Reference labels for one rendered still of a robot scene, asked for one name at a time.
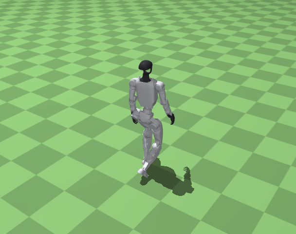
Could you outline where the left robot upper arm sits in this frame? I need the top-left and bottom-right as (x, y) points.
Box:
(129, 78), (137, 102)

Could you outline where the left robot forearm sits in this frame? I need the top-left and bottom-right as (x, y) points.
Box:
(129, 100), (136, 112)

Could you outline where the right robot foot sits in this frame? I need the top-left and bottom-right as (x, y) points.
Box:
(137, 168), (148, 178)

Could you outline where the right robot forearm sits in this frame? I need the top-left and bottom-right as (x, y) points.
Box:
(163, 98), (172, 116)

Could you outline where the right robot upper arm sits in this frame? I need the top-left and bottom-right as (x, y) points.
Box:
(154, 81), (166, 105)

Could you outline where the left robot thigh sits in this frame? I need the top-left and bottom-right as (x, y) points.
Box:
(131, 108), (153, 137)

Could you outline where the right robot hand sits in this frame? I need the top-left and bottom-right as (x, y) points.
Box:
(167, 113), (175, 125)

